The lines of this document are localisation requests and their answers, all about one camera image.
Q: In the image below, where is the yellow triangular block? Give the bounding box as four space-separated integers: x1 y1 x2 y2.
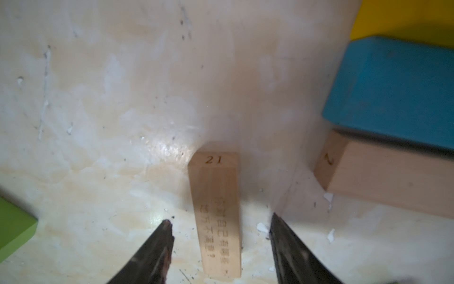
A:
350 0 454 49

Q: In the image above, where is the green block right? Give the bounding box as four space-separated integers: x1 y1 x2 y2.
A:
0 197 38 262

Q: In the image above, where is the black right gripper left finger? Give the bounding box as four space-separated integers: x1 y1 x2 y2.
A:
108 220 175 284

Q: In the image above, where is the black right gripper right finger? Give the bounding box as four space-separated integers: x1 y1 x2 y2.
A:
269 214 342 284

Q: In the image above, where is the long teal block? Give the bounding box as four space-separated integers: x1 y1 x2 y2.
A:
322 37 454 149

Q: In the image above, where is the natural wood plank block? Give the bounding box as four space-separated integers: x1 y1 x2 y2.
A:
188 151 242 278

